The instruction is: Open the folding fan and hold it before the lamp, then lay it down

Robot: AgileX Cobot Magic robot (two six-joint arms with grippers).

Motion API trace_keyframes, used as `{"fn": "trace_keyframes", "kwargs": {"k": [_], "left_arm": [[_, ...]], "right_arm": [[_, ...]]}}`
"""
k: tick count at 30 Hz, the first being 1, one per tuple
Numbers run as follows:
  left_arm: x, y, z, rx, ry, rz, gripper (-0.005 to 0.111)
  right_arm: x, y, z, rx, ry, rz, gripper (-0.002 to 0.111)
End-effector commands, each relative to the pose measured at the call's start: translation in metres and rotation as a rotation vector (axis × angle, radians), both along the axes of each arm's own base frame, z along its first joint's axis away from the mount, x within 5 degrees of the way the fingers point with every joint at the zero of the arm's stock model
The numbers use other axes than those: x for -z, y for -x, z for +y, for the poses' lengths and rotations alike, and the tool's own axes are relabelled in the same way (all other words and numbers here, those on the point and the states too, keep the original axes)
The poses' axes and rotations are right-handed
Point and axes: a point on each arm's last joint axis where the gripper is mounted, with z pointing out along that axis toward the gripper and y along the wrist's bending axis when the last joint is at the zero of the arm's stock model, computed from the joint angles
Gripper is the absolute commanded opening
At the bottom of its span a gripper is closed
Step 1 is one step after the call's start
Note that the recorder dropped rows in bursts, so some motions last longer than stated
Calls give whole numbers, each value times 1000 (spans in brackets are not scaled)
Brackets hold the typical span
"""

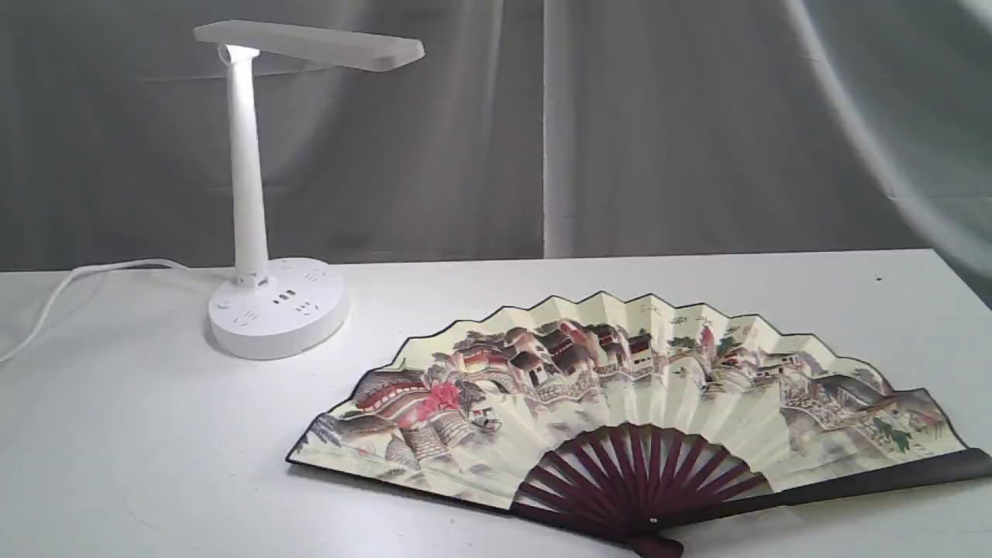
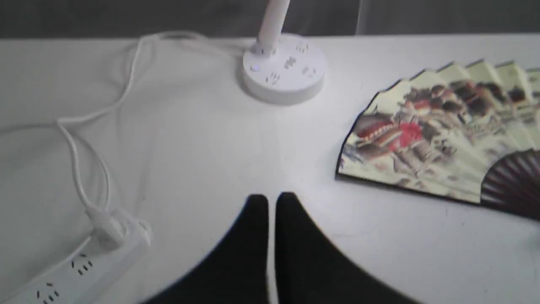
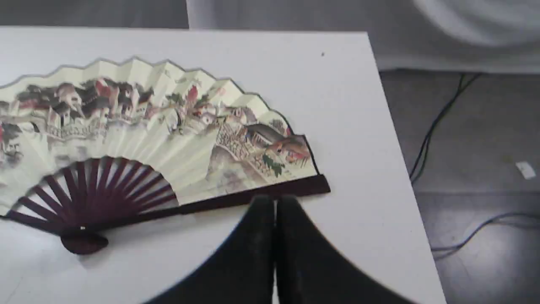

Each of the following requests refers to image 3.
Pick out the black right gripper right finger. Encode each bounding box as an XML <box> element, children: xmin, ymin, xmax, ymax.
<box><xmin>275</xmin><ymin>195</ymin><xmax>409</xmax><ymax>304</ymax></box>

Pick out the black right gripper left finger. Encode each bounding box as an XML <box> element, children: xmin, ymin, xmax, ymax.
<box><xmin>149</xmin><ymin>195</ymin><xmax>275</xmax><ymax>304</ymax></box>

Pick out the painted paper folding fan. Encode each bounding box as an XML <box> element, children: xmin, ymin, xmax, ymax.
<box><xmin>1</xmin><ymin>57</ymin><xmax>331</xmax><ymax>255</ymax></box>

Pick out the white tag on floor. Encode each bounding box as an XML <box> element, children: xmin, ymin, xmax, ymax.
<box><xmin>515</xmin><ymin>161</ymin><xmax>537</xmax><ymax>180</ymax></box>

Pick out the grey floor cable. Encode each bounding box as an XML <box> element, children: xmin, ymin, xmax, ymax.
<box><xmin>430</xmin><ymin>212</ymin><xmax>540</xmax><ymax>259</ymax></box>

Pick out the black floor cable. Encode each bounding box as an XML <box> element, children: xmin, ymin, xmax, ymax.
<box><xmin>409</xmin><ymin>73</ymin><xmax>483</xmax><ymax>184</ymax></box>

